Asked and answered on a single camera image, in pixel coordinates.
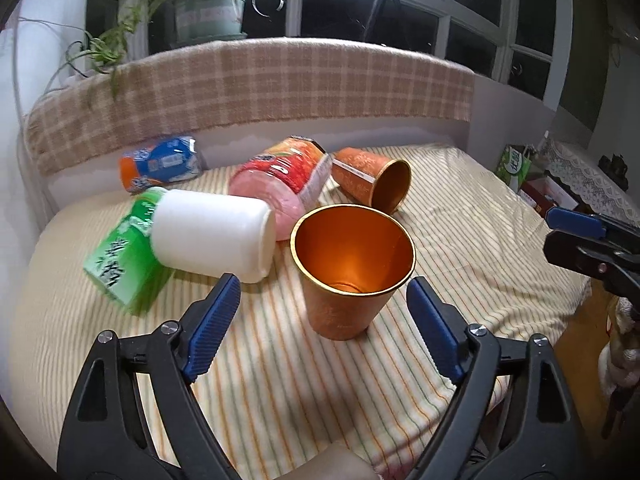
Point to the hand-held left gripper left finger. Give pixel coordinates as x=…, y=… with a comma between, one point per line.
x=215, y=330

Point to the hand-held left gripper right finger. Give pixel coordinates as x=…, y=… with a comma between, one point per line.
x=432, y=330

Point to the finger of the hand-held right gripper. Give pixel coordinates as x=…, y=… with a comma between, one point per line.
x=585, y=255
x=575, y=222

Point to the plain orange metallic cup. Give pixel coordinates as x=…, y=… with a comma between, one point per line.
x=345, y=315

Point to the white plastic cup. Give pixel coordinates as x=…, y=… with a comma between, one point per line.
x=210, y=232

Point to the red and pink printed cup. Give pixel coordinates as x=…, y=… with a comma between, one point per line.
x=285, y=175

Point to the orange cup with white label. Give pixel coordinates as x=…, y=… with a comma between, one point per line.
x=360, y=175

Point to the red box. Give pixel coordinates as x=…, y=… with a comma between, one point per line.
x=545, y=195

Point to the white lace cloth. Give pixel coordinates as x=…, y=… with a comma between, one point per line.
x=585, y=175

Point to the dark figurine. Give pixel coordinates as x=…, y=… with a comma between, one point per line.
x=614, y=170

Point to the striped blanket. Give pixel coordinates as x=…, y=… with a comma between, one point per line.
x=475, y=260

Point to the green and white carton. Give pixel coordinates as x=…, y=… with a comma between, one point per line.
x=512, y=167

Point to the blue orange snack packet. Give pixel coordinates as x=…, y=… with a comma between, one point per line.
x=160, y=165

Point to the white bed headboard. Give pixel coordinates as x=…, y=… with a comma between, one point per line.
x=380, y=132

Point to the beige plaid cloth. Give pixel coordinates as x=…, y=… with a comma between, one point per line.
x=250, y=85

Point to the black tripod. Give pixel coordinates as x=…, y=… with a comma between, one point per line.
x=382, y=0

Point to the potted spider plant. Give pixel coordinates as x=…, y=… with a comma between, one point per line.
x=210, y=12

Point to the white curtain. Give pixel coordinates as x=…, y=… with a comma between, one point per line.
x=47, y=35

